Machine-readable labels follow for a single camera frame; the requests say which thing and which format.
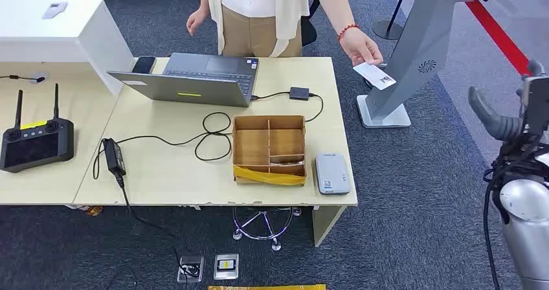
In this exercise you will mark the person's left hand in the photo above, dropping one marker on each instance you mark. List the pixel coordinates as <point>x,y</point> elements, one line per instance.
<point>360,45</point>

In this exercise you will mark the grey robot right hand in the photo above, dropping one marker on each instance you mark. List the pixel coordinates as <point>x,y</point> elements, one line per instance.
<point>493,118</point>

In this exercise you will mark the person's right hand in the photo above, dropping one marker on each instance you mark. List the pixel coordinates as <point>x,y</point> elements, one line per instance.
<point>195,22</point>

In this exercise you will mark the white ID card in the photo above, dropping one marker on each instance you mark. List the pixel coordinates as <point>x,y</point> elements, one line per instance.
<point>374,75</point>

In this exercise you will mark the person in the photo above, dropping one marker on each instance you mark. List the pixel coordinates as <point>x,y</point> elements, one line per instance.
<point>253,5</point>

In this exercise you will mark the grey white card reader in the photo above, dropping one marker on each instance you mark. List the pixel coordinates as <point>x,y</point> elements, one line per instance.
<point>332,174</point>

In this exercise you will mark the room key card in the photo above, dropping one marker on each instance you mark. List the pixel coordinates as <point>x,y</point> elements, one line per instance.
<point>291,163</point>

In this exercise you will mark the black office chair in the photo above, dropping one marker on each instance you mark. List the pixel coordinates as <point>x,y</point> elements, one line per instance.
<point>308,28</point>

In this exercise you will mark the grey kiosk stand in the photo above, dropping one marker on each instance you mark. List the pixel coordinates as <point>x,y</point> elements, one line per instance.
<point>424,35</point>

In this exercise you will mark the black smartphone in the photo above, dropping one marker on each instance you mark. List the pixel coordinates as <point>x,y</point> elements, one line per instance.
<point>144,64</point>

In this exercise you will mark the grey laptop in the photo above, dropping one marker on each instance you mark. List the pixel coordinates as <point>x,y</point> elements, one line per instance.
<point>188,88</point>

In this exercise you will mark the small black hub box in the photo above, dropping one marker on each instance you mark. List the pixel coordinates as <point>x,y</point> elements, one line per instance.
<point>299,93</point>

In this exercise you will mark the red barrier belt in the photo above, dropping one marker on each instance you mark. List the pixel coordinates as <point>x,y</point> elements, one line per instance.
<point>497,35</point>

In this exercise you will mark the brown cardboard divider box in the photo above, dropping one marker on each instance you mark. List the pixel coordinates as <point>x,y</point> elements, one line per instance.
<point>253,146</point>

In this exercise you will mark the small white flat device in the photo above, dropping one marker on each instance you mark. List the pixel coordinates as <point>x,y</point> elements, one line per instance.
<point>55,10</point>

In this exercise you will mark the white counter block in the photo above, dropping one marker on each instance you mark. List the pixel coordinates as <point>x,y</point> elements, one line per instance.
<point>51,35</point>

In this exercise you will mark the black power adapter brick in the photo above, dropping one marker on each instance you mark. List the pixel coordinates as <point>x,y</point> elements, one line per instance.
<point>114,156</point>

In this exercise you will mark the round desk grommet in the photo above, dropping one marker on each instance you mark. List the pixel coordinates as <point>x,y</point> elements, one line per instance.
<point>38,77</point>

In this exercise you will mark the beige desk leg panel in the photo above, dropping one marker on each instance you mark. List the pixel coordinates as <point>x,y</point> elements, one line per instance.
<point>328,223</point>

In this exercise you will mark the black remote controller with antennas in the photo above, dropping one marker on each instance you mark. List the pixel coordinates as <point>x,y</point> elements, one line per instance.
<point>36,146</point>

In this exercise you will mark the chrome stool base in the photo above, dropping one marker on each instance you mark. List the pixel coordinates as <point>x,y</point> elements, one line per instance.
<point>262,226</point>

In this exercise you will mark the orange wrapper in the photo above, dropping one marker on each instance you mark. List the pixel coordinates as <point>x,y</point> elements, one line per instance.
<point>92,210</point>

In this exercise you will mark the silver floor socket plate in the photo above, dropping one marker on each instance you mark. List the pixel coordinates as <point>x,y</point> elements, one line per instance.
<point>226,266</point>

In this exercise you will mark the open floor socket box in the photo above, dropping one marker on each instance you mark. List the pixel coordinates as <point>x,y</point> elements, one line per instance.
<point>191,270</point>

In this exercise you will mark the yellow floor tape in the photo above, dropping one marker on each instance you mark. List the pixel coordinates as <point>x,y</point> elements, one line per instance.
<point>266,287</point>

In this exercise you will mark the black stanchion post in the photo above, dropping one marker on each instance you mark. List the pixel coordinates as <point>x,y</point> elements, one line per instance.
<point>388,30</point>

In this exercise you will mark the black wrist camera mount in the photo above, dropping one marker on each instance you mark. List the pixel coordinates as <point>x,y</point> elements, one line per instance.
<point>537,103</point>

